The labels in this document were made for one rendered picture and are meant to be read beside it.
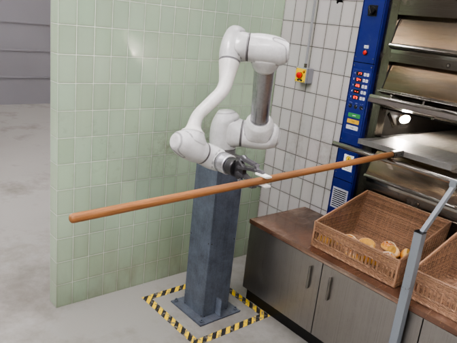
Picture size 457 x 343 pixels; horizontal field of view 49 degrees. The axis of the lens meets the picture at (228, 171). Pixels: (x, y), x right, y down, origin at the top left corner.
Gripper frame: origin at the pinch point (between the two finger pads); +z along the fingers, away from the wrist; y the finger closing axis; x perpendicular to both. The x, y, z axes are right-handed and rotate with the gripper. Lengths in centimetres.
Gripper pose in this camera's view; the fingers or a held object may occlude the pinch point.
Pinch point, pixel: (262, 180)
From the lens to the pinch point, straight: 200.3
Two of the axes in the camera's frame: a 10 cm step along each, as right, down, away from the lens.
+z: 6.3, 2.9, -7.2
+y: -1.1, 9.5, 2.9
